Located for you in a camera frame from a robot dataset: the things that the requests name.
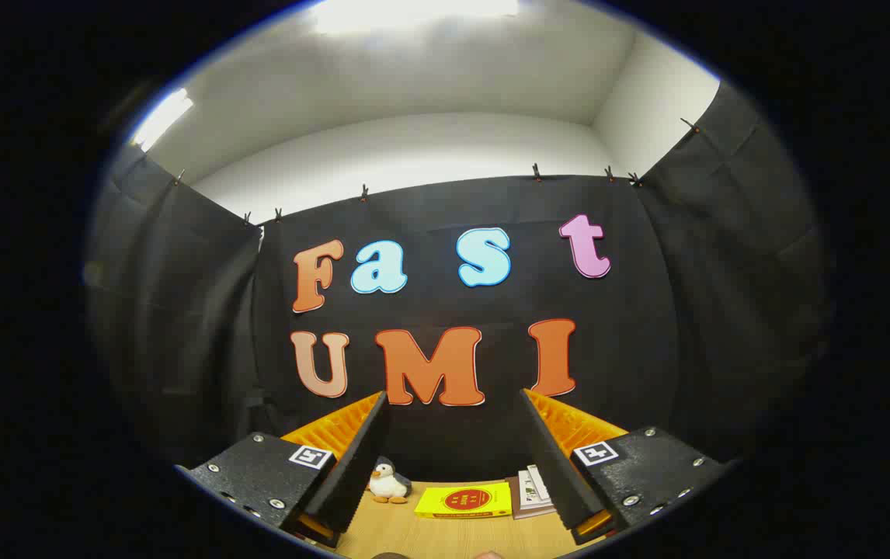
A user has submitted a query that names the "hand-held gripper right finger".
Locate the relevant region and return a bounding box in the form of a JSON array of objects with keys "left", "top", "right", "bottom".
[{"left": 520, "top": 388, "right": 732, "bottom": 547}]

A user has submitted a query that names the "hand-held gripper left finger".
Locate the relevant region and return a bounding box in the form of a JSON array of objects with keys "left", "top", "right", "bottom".
[{"left": 176, "top": 391, "right": 391, "bottom": 550}]

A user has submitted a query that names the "penguin plush toy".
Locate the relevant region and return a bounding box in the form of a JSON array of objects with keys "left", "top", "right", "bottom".
[{"left": 367, "top": 458, "right": 413, "bottom": 505}]

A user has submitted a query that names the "yellow book with red circle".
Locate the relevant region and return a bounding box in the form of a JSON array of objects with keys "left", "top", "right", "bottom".
[{"left": 414, "top": 481, "right": 514, "bottom": 519}]

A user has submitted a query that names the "row of small cloth clips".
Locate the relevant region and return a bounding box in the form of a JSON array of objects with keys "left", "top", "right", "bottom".
[{"left": 173, "top": 116, "right": 702, "bottom": 226}]

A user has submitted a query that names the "ceiling light panel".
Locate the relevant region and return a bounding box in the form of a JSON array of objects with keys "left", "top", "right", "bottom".
[{"left": 130, "top": 87, "right": 196, "bottom": 152}]

